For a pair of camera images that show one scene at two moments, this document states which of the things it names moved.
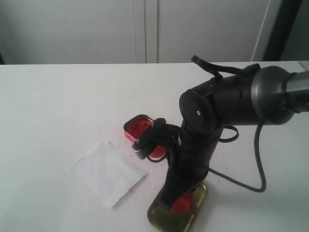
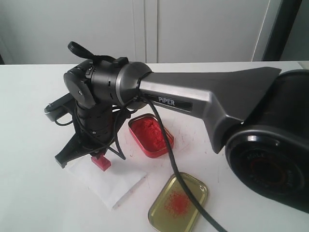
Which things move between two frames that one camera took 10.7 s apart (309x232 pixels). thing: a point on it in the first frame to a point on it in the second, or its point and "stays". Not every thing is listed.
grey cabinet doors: [34, 32] stays
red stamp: [183, 205] to [102, 162]
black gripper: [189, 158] to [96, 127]
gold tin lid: [162, 219] stays
